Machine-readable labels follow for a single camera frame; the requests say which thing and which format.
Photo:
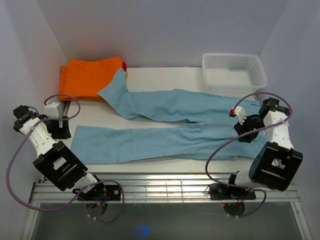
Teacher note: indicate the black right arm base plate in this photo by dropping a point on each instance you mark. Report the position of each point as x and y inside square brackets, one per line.
[221, 192]

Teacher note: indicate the light blue trousers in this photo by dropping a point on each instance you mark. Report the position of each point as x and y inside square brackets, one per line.
[195, 125]

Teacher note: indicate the white perforated plastic basket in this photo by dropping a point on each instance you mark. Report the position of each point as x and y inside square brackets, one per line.
[233, 73]

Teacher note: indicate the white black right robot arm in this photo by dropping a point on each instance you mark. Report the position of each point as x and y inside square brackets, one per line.
[277, 163]

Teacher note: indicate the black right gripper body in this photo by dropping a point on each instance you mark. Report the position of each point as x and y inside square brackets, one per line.
[250, 125]

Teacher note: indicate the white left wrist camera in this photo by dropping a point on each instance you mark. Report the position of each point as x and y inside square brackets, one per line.
[53, 110]

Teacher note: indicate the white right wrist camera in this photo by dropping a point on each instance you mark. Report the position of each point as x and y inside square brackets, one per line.
[240, 113]

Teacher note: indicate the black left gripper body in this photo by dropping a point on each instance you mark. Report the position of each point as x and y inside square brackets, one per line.
[57, 133]

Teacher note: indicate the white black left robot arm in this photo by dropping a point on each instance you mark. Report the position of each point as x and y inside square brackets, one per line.
[54, 159]

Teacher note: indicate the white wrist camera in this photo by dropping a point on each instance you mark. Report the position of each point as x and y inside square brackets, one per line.
[240, 113]
[53, 110]

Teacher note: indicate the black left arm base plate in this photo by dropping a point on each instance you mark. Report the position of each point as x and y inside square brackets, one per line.
[113, 193]

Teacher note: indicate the folded red trousers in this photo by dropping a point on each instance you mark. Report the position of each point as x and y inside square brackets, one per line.
[124, 66]

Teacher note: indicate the folded orange trousers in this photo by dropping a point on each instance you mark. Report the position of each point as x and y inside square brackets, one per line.
[83, 80]

